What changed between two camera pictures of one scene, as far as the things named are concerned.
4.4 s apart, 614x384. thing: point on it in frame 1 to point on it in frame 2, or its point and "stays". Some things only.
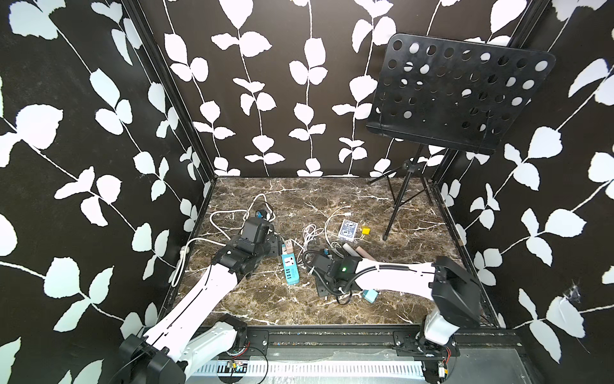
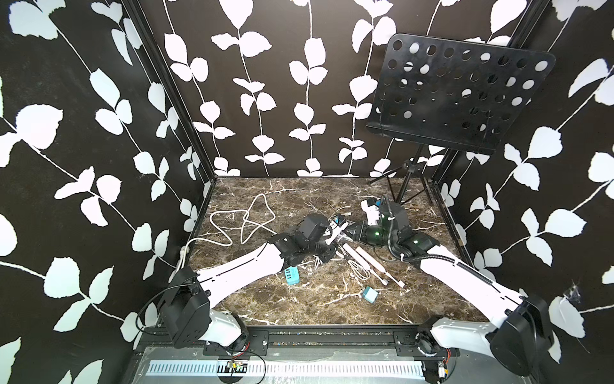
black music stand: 440,91 stays
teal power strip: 291,268 stays
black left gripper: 275,246 to 328,253
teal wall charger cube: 370,295 stays
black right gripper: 319,290 to 361,228
